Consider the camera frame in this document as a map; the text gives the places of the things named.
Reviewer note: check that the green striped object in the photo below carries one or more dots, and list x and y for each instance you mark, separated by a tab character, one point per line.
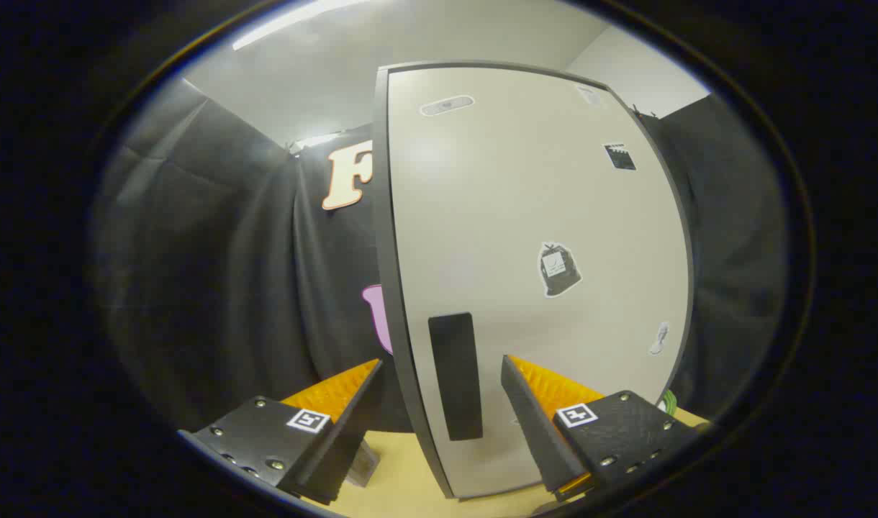
671	403

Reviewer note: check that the grey portrait cover book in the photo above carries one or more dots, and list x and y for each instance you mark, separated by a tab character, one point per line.
361	466

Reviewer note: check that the grey shoe cabinet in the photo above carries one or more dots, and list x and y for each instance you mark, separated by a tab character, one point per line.
381	216

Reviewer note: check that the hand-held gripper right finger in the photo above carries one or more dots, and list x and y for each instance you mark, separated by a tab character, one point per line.
536	432

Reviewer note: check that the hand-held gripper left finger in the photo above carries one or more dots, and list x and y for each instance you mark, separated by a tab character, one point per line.
342	446

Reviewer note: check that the white shoe cabinet door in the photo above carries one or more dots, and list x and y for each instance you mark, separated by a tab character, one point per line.
518	201

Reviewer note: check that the black backdrop cloth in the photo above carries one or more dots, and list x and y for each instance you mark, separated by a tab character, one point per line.
209	273

